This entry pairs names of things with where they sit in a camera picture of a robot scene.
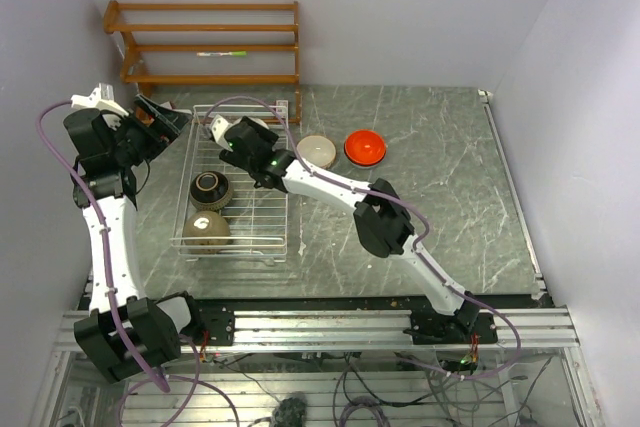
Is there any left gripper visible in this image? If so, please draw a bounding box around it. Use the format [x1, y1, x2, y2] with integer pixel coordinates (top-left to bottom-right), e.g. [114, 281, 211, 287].
[109, 94, 192, 165]

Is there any black glazed patterned bowl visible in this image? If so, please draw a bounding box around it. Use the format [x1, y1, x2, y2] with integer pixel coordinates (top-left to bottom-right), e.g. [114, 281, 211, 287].
[189, 171, 234, 212]

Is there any white bowl with leaf pattern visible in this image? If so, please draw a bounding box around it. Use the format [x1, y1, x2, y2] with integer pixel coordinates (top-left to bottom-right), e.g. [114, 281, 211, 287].
[297, 135, 337, 169]

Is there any beige brown ceramic bowl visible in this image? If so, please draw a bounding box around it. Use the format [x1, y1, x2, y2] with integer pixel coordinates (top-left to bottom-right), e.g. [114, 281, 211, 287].
[183, 211, 231, 255]

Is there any orange bowl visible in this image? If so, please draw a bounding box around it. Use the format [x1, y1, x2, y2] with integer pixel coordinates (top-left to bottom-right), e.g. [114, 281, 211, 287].
[343, 129, 387, 168]

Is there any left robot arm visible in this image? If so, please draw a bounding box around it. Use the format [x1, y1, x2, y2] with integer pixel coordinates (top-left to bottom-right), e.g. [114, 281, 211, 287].
[63, 89, 204, 383]

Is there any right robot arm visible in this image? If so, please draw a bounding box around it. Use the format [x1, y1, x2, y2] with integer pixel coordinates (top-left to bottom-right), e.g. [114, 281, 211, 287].
[210, 115, 480, 343]

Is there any wooden shelf rack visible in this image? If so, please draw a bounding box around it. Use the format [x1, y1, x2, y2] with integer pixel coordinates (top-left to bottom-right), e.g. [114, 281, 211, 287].
[102, 0, 302, 124]

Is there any red white package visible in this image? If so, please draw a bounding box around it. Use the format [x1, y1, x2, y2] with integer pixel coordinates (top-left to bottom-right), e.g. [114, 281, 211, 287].
[275, 99, 289, 116]

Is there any green white marker pen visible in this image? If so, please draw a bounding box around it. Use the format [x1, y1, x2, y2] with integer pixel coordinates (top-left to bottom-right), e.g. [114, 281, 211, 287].
[196, 51, 248, 58]

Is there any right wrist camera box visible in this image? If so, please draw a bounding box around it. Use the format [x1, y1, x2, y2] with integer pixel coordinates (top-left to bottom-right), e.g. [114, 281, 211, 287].
[209, 115, 231, 149]

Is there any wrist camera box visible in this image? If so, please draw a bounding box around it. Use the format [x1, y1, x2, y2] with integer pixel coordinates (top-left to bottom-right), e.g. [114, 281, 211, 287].
[70, 83, 129, 117]
[209, 115, 231, 149]

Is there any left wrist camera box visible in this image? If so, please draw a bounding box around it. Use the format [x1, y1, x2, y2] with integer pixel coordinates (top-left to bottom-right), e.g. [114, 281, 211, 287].
[70, 83, 129, 117]

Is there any white wire dish rack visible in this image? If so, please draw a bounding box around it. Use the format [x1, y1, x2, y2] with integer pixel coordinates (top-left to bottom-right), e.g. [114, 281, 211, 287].
[171, 104, 288, 264]

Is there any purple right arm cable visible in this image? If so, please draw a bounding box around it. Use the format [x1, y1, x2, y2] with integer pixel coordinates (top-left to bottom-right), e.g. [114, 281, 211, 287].
[199, 95, 524, 383]

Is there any aluminium rail frame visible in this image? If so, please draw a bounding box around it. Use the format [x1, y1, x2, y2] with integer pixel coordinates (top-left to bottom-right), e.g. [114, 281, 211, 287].
[52, 296, 581, 353]

